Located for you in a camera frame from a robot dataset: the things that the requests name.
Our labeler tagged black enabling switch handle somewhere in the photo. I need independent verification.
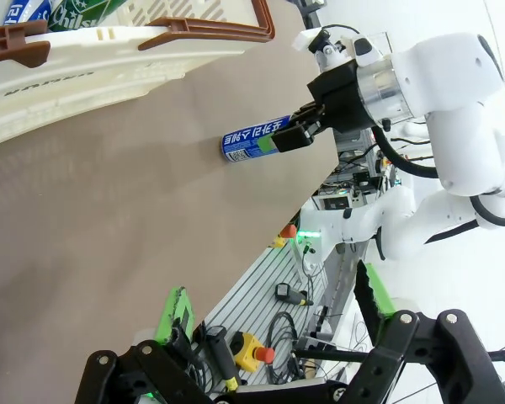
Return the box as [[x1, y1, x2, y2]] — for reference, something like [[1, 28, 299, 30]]
[[204, 324, 242, 391]]

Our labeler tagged black cable bundle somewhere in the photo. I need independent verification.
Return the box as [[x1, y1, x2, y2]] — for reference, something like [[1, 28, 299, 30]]
[[265, 311, 306, 385]]

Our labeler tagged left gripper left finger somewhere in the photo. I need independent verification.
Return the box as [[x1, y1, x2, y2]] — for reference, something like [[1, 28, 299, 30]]
[[73, 285, 214, 404]]

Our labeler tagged aluminium slotted mounting plate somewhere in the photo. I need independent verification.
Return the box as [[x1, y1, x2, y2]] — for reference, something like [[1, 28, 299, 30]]
[[201, 235, 371, 388]]

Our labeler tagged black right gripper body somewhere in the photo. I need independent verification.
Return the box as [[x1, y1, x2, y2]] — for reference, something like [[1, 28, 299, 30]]
[[306, 58, 380, 135]]

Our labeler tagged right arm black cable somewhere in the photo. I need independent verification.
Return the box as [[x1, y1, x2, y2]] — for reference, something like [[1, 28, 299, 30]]
[[372, 120, 505, 231]]

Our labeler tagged blue drink can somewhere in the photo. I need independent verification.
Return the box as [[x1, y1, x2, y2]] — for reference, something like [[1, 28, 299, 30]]
[[3, 0, 54, 27], [221, 114, 296, 163]]

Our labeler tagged black handheld controller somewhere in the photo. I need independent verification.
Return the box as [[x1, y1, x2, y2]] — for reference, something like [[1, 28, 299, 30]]
[[275, 282, 315, 308]]

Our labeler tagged green drink can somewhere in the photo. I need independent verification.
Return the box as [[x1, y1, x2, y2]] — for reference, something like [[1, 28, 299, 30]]
[[45, 0, 130, 33]]

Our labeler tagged yellow emergency stop button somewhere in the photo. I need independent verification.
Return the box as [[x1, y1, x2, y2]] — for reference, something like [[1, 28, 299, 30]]
[[273, 223, 299, 249], [231, 331, 275, 372]]

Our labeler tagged cream shopping basket brown rim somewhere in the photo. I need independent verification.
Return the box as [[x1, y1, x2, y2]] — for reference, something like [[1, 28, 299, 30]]
[[0, 0, 275, 151]]

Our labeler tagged electronics rack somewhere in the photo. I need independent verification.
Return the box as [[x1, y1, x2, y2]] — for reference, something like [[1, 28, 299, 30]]
[[315, 125, 405, 211]]

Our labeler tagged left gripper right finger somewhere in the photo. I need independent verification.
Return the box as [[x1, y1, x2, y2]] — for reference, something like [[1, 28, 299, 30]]
[[340, 259, 505, 404]]

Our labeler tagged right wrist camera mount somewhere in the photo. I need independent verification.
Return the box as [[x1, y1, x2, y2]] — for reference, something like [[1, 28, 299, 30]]
[[293, 25, 383, 68]]

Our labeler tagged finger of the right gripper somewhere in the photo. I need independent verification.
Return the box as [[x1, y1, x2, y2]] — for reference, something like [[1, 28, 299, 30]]
[[256, 120, 323, 155], [288, 102, 326, 127]]

